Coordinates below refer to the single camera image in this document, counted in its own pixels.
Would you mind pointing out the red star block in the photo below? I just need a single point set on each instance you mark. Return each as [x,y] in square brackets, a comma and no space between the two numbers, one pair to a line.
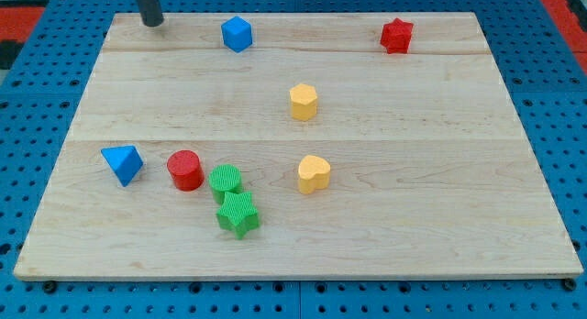
[396,36]

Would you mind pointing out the green cylinder block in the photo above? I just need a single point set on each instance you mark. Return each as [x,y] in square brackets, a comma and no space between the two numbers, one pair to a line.
[225,178]

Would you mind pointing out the blue cube block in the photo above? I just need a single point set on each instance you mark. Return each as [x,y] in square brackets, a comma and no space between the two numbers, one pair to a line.
[237,34]

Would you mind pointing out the blue triangle block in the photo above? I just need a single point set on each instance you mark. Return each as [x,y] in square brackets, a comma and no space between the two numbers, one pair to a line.
[124,161]

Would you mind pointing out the yellow heart block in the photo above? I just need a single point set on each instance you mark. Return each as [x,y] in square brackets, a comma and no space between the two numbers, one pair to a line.
[313,174]

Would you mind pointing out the green star block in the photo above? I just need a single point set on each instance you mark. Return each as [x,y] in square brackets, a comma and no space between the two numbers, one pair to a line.
[238,214]

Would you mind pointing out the light wooden board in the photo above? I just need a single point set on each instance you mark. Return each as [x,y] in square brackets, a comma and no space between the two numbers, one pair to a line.
[432,175]

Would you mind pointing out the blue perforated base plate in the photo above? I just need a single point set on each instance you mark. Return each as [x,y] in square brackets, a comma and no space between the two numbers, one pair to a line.
[45,84]

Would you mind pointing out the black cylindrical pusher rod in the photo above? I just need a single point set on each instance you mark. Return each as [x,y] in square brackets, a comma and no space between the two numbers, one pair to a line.
[150,12]

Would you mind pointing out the yellow hexagon block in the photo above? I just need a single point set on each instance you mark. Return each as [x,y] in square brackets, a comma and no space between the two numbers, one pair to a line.
[303,99]

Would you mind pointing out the red cylinder block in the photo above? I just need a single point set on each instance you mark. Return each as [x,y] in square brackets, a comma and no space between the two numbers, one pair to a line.
[186,170]

